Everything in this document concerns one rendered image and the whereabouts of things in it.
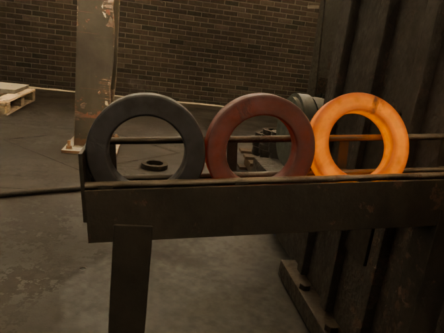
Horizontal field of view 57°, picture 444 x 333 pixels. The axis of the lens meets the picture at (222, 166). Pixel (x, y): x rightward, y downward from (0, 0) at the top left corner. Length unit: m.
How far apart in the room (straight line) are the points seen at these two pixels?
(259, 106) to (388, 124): 0.25
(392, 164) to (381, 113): 0.09
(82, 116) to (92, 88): 0.22
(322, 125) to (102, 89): 2.57
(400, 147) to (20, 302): 1.19
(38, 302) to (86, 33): 2.13
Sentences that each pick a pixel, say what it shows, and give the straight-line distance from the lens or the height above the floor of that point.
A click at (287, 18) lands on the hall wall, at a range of 7.04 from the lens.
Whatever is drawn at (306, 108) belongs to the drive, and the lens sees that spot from 1.95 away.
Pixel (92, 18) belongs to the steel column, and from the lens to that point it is 3.17.
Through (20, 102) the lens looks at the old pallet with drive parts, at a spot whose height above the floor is 0.06.
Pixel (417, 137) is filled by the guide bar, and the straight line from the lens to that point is 0.85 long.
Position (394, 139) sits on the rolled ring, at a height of 0.71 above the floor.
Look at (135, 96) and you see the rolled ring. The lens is 0.63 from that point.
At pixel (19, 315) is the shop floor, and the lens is 1.43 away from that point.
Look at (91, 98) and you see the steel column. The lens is 3.19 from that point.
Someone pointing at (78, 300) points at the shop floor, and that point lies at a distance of 1.46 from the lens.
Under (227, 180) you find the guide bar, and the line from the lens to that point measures 0.64.
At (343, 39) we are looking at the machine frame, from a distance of 1.39.
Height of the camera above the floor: 0.81
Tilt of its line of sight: 15 degrees down
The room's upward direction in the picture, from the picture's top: 7 degrees clockwise
